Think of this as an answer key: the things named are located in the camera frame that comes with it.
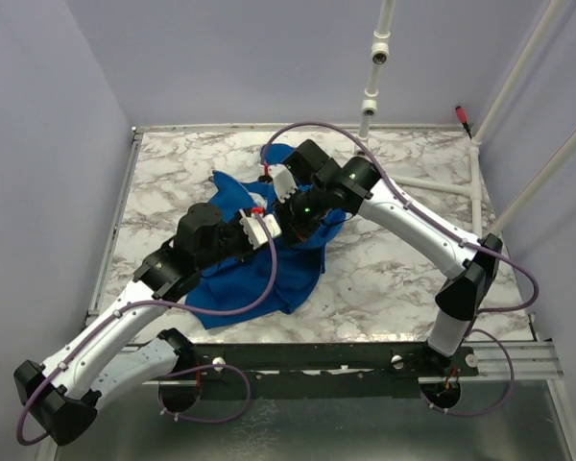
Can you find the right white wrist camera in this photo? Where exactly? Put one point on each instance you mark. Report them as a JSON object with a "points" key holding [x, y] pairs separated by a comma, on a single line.
{"points": [[283, 182]]}

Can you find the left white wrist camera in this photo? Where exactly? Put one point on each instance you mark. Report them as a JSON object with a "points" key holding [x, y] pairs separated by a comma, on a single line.
{"points": [[259, 229]]}

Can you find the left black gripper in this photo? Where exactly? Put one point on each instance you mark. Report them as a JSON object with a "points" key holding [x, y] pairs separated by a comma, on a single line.
{"points": [[249, 249]]}

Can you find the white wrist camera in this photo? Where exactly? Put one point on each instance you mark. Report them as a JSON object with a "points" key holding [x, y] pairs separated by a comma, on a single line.
{"points": [[259, 229], [283, 182]]}

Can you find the white PVC pipe frame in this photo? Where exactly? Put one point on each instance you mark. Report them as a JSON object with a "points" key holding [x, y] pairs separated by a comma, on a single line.
{"points": [[550, 22]]}

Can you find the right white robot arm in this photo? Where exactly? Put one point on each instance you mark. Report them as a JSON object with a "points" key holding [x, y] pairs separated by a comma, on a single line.
{"points": [[467, 262]]}

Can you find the blue jacket with white lining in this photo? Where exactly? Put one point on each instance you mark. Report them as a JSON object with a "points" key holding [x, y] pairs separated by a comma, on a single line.
{"points": [[234, 284]]}

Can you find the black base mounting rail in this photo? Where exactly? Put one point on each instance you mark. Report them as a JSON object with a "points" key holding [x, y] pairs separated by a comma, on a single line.
{"points": [[286, 371]]}

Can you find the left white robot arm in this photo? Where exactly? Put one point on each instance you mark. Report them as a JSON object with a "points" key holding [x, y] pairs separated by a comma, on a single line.
{"points": [[65, 391]]}

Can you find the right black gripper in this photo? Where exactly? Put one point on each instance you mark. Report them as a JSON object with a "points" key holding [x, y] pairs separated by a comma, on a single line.
{"points": [[292, 230]]}

